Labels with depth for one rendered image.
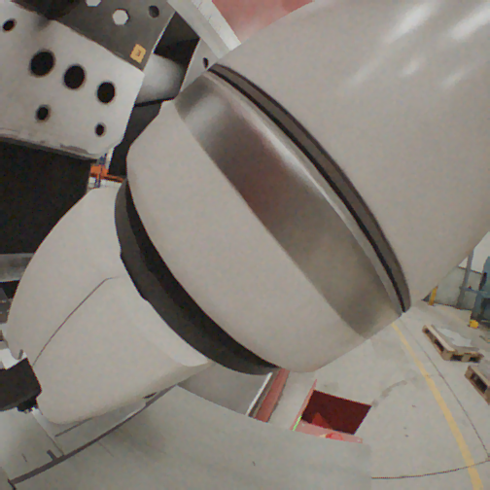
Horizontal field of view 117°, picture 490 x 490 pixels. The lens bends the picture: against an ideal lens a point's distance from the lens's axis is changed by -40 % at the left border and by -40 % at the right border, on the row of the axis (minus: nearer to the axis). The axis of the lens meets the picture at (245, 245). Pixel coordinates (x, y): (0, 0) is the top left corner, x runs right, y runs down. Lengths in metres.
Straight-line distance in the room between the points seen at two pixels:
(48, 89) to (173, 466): 0.23
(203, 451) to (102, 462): 0.07
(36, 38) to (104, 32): 0.06
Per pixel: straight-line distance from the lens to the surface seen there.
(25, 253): 0.20
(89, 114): 0.18
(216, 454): 0.18
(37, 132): 0.16
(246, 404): 0.42
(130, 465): 0.17
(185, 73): 0.26
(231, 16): 0.38
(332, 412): 0.65
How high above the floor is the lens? 1.15
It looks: 5 degrees down
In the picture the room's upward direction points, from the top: 11 degrees clockwise
